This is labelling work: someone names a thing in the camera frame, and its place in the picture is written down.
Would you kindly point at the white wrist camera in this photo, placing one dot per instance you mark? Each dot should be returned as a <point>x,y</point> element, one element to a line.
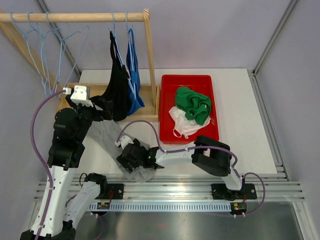
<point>79,95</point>
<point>123,142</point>

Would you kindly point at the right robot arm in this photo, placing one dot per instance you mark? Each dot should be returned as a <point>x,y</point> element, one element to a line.
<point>209,155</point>

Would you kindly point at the wooden clothes rack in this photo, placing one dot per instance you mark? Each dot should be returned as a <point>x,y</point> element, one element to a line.
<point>150,92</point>

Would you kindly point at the light blue hanger of grey top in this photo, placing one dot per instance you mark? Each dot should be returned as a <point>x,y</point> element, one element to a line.
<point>63,34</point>

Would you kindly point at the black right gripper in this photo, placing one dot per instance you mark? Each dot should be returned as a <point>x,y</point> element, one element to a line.
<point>125,162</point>

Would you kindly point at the grey tank top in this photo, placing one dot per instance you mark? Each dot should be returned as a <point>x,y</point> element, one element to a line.
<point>107,134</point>

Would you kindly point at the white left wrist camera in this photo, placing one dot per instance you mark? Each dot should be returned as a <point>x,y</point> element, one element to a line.
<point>79,95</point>

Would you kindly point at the blue tank top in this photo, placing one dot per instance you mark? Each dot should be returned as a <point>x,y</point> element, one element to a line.
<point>139,103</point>

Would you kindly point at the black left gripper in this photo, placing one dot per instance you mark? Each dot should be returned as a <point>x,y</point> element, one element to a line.
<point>100,115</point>

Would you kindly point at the light blue hanger of black top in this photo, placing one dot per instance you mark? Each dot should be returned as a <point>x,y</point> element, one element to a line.
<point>118,54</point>

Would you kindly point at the light blue hanger of white top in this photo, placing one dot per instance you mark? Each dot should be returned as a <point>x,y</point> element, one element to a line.
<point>30,55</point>

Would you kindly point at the light blue hanger of green top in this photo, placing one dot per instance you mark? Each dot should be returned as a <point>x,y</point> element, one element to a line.
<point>50,84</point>

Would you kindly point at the green tank top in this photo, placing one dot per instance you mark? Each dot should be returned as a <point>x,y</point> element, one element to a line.
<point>196,106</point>

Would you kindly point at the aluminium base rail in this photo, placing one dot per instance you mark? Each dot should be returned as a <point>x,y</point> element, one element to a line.
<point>195,194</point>

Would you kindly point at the red plastic bin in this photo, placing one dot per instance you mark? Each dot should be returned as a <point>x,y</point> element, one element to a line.
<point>169,84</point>

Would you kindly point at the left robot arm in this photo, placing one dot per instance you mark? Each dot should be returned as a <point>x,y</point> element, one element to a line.
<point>58,218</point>

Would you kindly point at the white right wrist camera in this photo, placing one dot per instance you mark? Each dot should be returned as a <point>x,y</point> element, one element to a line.
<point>123,142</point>

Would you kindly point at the white camisole tank top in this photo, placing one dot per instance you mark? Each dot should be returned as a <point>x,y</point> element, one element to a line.
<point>182,126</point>

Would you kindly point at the black tank top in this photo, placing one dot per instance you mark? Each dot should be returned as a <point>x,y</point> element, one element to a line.
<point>117,89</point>

